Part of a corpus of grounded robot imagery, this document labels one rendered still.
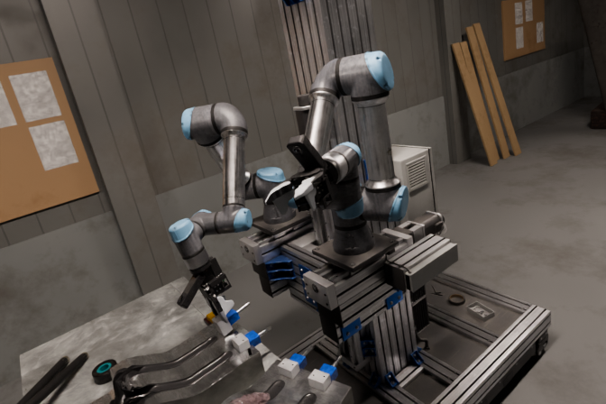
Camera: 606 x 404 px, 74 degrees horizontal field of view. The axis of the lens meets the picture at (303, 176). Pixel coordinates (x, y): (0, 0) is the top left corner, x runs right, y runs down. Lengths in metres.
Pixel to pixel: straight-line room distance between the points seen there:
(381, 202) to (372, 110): 0.29
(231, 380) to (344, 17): 1.25
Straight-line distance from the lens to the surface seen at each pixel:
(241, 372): 1.34
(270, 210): 1.78
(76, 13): 3.18
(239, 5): 3.72
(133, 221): 3.25
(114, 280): 3.47
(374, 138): 1.25
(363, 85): 1.21
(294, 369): 1.27
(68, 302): 3.47
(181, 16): 3.49
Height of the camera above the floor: 1.71
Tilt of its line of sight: 16 degrees down
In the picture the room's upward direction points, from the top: 11 degrees counter-clockwise
